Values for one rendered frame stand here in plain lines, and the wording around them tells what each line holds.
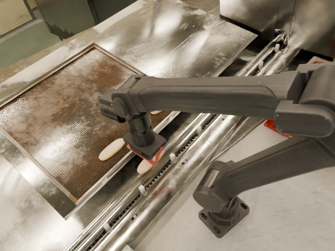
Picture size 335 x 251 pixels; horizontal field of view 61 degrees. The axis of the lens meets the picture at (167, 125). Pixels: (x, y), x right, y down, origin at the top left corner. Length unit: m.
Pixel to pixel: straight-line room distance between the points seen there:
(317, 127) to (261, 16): 0.99
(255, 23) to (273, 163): 0.92
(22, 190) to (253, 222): 0.73
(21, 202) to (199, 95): 0.73
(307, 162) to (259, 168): 0.09
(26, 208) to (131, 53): 0.69
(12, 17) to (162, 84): 3.77
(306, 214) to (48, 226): 0.72
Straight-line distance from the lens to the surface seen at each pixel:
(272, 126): 1.00
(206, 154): 0.89
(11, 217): 1.03
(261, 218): 0.84
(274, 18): 1.31
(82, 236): 0.84
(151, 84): 0.55
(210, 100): 0.47
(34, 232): 0.96
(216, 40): 1.29
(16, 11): 4.23
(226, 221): 0.78
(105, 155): 0.89
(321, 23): 1.25
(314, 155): 0.47
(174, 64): 1.15
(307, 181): 0.92
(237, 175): 0.60
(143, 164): 0.80
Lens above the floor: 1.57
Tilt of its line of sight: 47 degrees down
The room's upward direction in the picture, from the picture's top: 11 degrees counter-clockwise
